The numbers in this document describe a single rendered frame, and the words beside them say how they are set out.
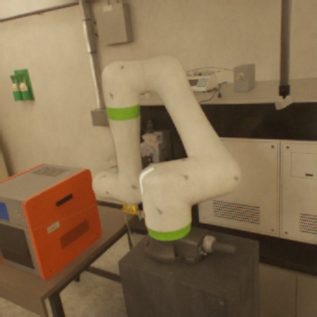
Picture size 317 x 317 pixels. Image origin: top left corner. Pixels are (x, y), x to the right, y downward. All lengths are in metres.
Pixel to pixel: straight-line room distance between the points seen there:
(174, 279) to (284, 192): 0.81
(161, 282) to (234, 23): 2.09
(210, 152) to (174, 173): 0.14
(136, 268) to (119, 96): 0.52
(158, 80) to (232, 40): 1.61
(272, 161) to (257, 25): 1.33
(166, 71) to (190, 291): 0.66
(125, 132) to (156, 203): 0.35
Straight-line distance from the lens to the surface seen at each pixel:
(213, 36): 2.66
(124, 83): 1.02
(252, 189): 1.54
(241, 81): 1.69
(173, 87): 1.03
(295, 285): 1.67
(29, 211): 1.53
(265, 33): 2.55
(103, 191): 1.26
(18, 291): 1.76
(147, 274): 0.88
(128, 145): 1.10
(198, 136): 0.92
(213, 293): 0.80
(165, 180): 0.79
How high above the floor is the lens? 1.69
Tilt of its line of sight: 18 degrees down
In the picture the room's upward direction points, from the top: 7 degrees counter-clockwise
